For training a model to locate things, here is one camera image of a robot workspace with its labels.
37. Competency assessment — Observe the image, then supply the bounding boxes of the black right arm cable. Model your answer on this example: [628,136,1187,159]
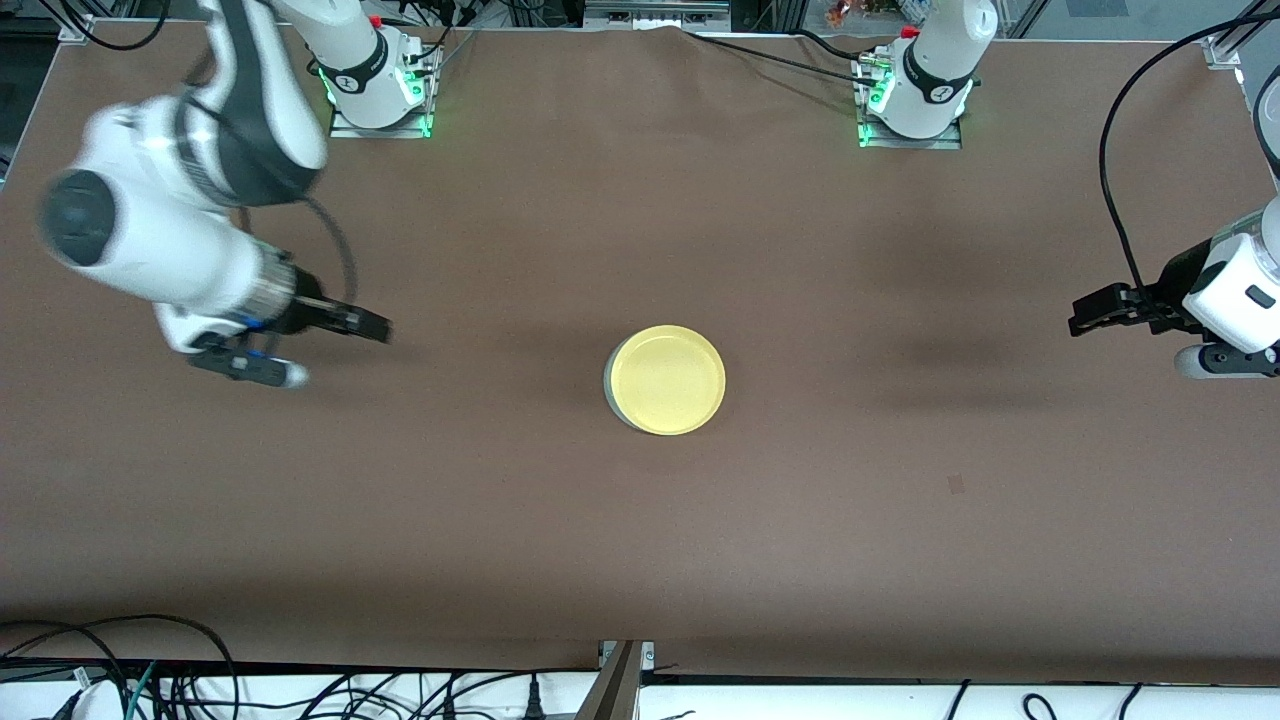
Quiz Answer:
[240,195,359,306]

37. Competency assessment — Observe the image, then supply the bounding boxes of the green cable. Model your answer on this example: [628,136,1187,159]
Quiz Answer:
[125,660,161,720]

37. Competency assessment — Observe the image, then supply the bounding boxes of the pale green plastic plate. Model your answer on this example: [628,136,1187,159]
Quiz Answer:
[603,345,651,433]

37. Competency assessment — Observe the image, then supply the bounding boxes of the yellow plastic plate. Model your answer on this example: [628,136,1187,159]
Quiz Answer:
[609,325,727,437]

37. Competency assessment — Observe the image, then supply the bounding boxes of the black looped floor cable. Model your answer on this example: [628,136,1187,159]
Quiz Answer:
[0,614,241,720]

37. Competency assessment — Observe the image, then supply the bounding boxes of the aluminium corner profile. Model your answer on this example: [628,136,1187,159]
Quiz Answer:
[1205,0,1280,69]

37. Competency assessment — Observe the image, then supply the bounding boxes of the short black table cable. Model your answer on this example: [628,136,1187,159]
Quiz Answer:
[798,28,893,66]

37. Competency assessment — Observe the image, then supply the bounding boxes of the aluminium profile post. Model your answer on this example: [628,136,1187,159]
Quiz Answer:
[575,640,656,720]

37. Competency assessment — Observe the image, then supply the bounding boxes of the grey socket strip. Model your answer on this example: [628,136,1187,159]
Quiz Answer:
[583,0,731,31]

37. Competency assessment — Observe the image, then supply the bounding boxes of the long black table cable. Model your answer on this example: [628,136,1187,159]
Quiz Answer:
[685,28,881,86]

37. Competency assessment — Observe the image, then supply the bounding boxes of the brown table cover cloth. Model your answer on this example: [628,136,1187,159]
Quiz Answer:
[0,20,1280,686]

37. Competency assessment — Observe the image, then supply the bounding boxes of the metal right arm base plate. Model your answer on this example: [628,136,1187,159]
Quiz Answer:
[330,45,441,139]

